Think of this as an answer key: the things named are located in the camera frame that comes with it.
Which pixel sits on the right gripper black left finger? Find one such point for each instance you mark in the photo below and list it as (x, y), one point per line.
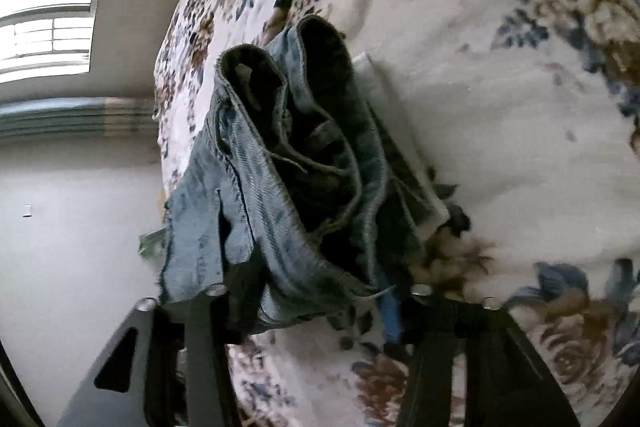
(132, 381)

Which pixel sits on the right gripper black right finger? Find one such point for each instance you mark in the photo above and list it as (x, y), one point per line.
(506, 382)

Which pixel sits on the distressed blue denim shorts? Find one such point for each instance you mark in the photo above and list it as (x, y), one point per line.
(295, 185)

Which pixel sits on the cluttered side shelf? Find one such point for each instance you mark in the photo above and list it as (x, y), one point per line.
(152, 244)

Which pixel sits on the left striped green curtain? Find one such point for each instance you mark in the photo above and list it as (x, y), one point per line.
(68, 116)

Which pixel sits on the floral quilt bed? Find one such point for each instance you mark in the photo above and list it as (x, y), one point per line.
(526, 113)

